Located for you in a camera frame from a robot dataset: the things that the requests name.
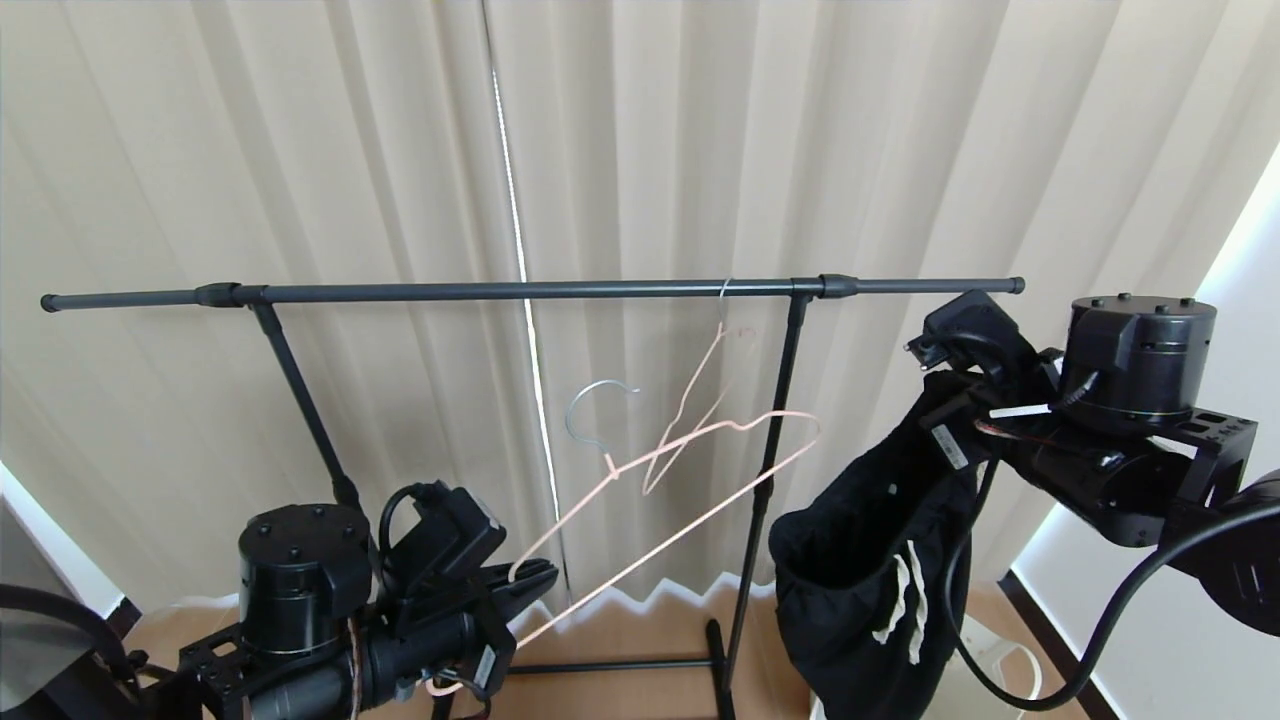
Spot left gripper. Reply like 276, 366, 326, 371
365, 582, 518, 703

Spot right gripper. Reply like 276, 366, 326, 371
925, 395, 1011, 481

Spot black shorts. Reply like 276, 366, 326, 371
768, 370, 986, 720

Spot pink clothes hanger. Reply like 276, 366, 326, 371
642, 278, 761, 498
508, 380, 823, 646

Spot white laundry basket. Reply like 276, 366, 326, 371
960, 615, 1046, 720

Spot black clothes rack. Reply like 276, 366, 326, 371
40, 273, 1027, 720

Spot beige curtain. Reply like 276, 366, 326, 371
0, 0, 1280, 613

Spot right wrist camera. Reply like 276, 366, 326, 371
905, 290, 1041, 389

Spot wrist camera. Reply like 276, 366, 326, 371
905, 290, 1041, 389
385, 485, 508, 606

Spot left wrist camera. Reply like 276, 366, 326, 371
385, 485, 508, 606

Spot black cable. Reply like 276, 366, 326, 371
377, 482, 446, 581
945, 460, 1280, 713

